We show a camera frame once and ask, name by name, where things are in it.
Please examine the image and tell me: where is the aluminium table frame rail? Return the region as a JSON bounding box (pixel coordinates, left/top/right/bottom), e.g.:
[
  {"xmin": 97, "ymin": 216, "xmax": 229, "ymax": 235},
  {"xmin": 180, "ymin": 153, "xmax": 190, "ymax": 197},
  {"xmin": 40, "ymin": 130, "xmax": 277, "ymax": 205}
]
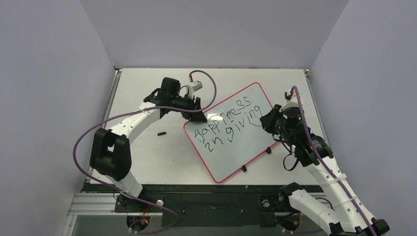
[{"xmin": 66, "ymin": 192, "xmax": 362, "ymax": 216}]

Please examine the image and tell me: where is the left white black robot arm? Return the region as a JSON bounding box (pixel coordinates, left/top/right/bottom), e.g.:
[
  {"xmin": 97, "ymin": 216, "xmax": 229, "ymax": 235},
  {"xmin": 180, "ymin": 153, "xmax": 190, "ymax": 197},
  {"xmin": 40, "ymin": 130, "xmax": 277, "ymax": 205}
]
[{"xmin": 89, "ymin": 77, "xmax": 207, "ymax": 211}]

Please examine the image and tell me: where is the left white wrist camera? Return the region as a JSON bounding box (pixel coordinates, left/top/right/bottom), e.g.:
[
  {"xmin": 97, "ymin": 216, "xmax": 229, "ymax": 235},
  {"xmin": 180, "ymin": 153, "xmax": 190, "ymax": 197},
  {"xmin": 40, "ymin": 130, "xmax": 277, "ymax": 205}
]
[{"xmin": 186, "ymin": 81, "xmax": 203, "ymax": 98}]

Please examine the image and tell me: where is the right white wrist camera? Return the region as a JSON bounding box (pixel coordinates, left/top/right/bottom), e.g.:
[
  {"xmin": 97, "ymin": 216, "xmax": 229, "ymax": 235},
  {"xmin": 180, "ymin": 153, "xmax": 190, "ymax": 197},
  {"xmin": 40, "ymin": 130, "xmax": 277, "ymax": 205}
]
[{"xmin": 279, "ymin": 91, "xmax": 299, "ymax": 112}]

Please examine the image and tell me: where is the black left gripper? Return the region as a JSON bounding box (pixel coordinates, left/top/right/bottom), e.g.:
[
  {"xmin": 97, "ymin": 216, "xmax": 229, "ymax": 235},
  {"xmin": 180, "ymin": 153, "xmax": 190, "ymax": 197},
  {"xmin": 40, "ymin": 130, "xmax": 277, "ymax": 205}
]
[{"xmin": 170, "ymin": 93, "xmax": 207, "ymax": 122}]

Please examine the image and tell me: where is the pink-framed whiteboard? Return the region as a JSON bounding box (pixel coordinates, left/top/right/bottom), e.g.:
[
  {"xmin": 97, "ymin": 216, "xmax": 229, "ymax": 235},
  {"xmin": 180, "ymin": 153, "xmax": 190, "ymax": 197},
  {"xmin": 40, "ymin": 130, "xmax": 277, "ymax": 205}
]
[{"xmin": 183, "ymin": 82, "xmax": 276, "ymax": 183}]

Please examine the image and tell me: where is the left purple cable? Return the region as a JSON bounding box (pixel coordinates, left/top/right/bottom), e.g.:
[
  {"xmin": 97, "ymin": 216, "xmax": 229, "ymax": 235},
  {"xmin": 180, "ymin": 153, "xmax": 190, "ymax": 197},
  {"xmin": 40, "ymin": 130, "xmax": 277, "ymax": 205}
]
[{"xmin": 72, "ymin": 70, "xmax": 218, "ymax": 235}]

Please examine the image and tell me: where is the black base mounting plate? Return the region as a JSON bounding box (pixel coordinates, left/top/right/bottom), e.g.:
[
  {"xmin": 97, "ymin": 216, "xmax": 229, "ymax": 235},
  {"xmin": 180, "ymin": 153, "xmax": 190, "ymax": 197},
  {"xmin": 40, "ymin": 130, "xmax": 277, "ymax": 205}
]
[{"xmin": 112, "ymin": 184, "xmax": 344, "ymax": 229}]

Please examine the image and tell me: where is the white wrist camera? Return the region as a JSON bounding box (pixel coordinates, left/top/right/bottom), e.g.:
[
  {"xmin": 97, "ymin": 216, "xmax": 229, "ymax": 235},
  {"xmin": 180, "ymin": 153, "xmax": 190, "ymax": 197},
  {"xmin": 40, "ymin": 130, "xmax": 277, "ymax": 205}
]
[
  {"xmin": 279, "ymin": 91, "xmax": 299, "ymax": 112},
  {"xmin": 186, "ymin": 81, "xmax": 203, "ymax": 98}
]

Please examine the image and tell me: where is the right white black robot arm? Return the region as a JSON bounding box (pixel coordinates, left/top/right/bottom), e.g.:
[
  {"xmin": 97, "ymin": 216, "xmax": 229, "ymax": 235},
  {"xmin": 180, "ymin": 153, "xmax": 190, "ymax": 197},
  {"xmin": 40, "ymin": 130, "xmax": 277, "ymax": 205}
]
[{"xmin": 260, "ymin": 104, "xmax": 390, "ymax": 236}]

